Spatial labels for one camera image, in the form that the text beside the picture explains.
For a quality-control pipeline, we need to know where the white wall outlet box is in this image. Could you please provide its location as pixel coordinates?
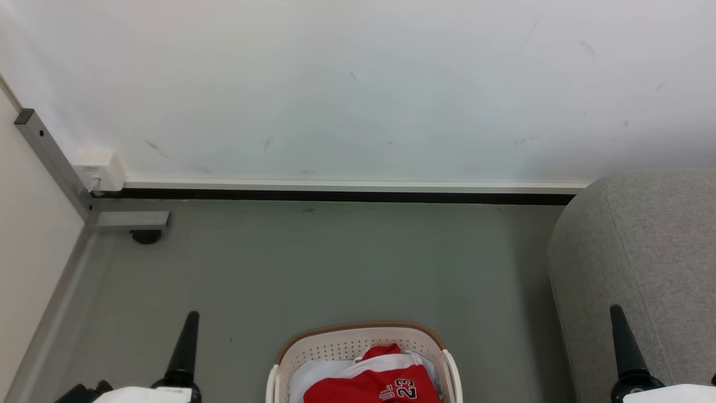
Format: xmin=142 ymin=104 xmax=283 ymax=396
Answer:
xmin=72 ymin=148 xmax=127 ymax=194

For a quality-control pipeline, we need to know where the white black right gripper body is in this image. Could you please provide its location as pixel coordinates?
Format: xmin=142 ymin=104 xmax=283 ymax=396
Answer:
xmin=610 ymin=375 xmax=716 ymax=403

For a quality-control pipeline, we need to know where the cream perforated laundry basket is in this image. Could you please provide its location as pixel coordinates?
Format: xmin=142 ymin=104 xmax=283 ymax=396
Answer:
xmin=266 ymin=321 xmax=464 ymax=403

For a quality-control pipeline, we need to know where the white cloth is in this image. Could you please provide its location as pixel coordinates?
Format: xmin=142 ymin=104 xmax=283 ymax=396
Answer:
xmin=288 ymin=350 xmax=440 ymax=403

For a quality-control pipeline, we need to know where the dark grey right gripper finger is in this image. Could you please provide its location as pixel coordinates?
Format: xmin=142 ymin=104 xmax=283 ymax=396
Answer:
xmin=609 ymin=304 xmax=651 ymax=382

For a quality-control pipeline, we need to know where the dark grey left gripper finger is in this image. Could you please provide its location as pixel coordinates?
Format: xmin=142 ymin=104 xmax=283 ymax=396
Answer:
xmin=165 ymin=311 xmax=200 ymax=386

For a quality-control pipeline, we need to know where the red white basketball jersey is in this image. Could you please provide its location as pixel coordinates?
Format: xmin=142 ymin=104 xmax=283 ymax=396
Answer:
xmin=303 ymin=343 xmax=442 ymax=403

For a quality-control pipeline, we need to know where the white and black baseboard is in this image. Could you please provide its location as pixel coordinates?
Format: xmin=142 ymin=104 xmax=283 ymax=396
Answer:
xmin=91 ymin=179 xmax=592 ymax=206

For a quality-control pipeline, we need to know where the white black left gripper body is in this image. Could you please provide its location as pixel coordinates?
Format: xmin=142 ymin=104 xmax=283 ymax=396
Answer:
xmin=92 ymin=377 xmax=202 ymax=403

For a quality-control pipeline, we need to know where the grey metal frame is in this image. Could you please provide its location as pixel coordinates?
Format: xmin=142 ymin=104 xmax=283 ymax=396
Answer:
xmin=14 ymin=109 xmax=171 ymax=233

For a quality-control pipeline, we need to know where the beige partition panel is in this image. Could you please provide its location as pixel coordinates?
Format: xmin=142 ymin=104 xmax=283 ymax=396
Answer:
xmin=0 ymin=76 xmax=86 ymax=403

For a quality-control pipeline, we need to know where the grey fabric sofa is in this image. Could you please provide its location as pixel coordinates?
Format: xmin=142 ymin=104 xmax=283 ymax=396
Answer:
xmin=547 ymin=168 xmax=716 ymax=403

